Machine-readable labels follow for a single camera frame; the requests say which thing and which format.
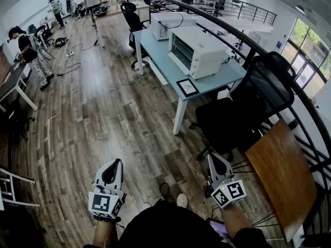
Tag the black metal railing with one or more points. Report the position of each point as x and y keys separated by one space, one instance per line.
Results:
x=305 y=94

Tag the large glass window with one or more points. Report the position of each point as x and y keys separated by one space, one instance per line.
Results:
x=306 y=53

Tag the person's left forearm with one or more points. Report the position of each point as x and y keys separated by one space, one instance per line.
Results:
x=103 y=235

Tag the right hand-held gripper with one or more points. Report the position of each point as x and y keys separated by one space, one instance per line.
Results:
x=228 y=192

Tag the black mesh office chair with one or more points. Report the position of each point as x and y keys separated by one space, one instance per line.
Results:
x=232 y=117

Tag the person's shoe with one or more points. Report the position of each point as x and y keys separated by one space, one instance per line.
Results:
x=147 y=206
x=182 y=200

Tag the white frame rack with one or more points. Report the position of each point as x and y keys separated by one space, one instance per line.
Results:
x=10 y=187

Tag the black bowl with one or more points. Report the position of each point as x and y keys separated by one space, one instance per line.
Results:
x=100 y=10

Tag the black table white legs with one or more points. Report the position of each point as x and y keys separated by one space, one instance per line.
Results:
x=11 y=79

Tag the brown wooden table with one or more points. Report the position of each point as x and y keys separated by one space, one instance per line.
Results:
x=282 y=174

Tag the black framed printed card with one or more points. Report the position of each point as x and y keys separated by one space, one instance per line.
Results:
x=187 y=86

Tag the white toaster oven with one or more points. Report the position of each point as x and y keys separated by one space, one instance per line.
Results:
x=204 y=53

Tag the phone with lit screen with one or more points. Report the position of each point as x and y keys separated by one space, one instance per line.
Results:
x=219 y=229

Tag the person's left shoe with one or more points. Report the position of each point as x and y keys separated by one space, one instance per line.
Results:
x=147 y=206

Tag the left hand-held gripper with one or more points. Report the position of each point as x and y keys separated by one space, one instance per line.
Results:
x=103 y=203

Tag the white power strip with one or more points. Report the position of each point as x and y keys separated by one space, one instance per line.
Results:
x=69 y=53

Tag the person's black clothing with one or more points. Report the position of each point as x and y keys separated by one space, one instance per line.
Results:
x=168 y=229

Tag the person's right forearm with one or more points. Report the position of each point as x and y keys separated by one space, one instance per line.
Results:
x=236 y=219

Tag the person's right shoe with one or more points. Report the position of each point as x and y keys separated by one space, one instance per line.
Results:
x=182 y=200

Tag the black high-back office chair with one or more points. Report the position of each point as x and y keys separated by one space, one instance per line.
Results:
x=133 y=17

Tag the light blue table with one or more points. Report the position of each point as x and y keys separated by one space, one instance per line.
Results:
x=165 y=63

